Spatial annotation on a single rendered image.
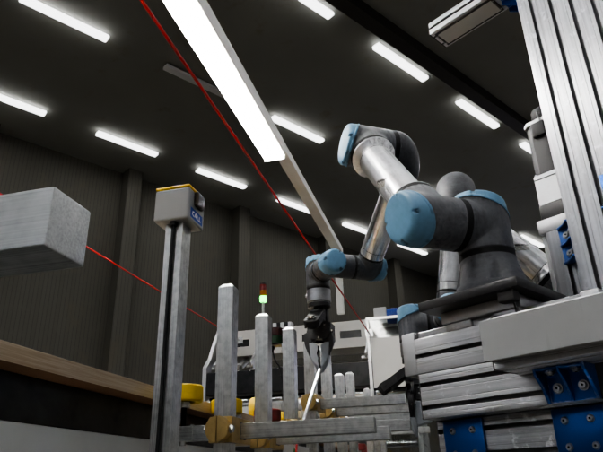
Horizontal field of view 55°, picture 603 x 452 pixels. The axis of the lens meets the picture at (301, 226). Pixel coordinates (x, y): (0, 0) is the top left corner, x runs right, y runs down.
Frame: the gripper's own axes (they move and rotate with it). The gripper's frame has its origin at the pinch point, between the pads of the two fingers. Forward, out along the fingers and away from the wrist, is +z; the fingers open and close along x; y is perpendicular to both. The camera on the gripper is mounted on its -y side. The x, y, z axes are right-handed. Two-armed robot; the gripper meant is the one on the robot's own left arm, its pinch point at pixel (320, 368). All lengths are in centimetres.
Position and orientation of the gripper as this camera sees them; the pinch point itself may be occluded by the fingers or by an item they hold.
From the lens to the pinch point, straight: 179.1
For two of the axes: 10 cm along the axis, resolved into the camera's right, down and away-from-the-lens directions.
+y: 2.7, 3.4, 9.0
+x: -9.6, 1.3, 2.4
